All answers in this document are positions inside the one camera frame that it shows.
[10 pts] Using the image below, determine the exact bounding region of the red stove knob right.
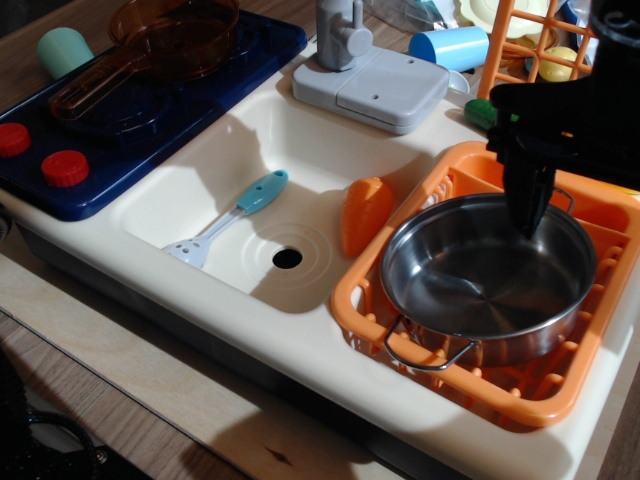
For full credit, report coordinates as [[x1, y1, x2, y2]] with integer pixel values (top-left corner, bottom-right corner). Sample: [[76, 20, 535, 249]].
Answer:
[[41, 150, 90, 188]]

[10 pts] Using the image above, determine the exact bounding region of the orange toy carrot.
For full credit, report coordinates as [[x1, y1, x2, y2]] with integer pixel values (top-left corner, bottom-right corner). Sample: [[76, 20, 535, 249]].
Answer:
[[341, 177, 395, 257]]

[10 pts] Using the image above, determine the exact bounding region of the red stove knob left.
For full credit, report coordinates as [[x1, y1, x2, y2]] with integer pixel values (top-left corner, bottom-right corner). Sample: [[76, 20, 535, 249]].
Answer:
[[0, 122, 32, 158]]

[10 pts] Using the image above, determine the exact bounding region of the light blue cup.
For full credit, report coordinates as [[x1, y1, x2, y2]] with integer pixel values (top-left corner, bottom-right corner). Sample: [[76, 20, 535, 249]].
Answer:
[[408, 26, 489, 72]]

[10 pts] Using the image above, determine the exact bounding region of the yellow toy lemon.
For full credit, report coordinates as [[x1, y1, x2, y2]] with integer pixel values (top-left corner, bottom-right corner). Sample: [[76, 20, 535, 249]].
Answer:
[[538, 46, 577, 83]]

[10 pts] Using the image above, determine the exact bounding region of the yellow plastic plate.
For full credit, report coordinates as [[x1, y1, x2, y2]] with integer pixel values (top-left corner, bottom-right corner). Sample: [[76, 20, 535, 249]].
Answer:
[[458, 0, 549, 39]]

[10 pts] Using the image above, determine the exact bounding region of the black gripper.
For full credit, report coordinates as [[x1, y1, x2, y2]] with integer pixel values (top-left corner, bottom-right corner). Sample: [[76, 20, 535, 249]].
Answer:
[[488, 1, 639, 238]]

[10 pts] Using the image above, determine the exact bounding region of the orange wire basket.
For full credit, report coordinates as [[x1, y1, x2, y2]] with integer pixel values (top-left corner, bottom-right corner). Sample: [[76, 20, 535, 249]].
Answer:
[[477, 1, 597, 100]]

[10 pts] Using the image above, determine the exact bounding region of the black braided cable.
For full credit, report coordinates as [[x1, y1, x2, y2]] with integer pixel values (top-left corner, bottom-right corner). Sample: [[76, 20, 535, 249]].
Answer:
[[0, 344, 109, 480]]

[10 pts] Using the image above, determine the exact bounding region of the transparent brown saucepan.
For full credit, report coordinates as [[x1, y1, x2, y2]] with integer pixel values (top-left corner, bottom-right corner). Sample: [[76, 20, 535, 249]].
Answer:
[[48, 1, 240, 120]]

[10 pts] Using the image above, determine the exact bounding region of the blue handled white spatula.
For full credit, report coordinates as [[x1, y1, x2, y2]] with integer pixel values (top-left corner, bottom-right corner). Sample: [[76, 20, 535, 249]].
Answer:
[[162, 170, 289, 269]]

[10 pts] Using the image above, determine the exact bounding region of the stainless steel pan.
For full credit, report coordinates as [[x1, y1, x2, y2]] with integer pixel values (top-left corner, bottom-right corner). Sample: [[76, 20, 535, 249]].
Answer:
[[379, 193, 597, 370]]

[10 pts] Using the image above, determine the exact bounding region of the mint green cup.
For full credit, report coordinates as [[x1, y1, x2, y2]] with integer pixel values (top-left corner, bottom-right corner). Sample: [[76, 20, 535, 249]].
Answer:
[[36, 27, 94, 80]]

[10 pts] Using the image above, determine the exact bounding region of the dark blue toy stove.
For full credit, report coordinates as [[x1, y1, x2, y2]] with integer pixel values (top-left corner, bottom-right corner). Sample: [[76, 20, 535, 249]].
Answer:
[[1, 10, 307, 221]]

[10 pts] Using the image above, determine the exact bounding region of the red stove knob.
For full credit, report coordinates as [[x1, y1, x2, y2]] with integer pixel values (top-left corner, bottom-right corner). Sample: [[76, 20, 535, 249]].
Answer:
[[0, 122, 32, 158], [41, 150, 90, 188]]

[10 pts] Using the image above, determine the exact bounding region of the grey toy faucet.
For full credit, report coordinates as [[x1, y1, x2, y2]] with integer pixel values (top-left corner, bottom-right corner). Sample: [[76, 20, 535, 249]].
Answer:
[[292, 1, 450, 135]]

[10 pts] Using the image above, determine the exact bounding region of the cream toy sink unit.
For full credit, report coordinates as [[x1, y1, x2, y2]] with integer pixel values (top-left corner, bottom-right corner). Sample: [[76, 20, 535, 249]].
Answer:
[[1, 66, 639, 479]]

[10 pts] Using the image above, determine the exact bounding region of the green toy cucumber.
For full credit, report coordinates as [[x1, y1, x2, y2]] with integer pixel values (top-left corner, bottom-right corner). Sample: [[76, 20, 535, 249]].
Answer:
[[464, 98, 520, 132]]

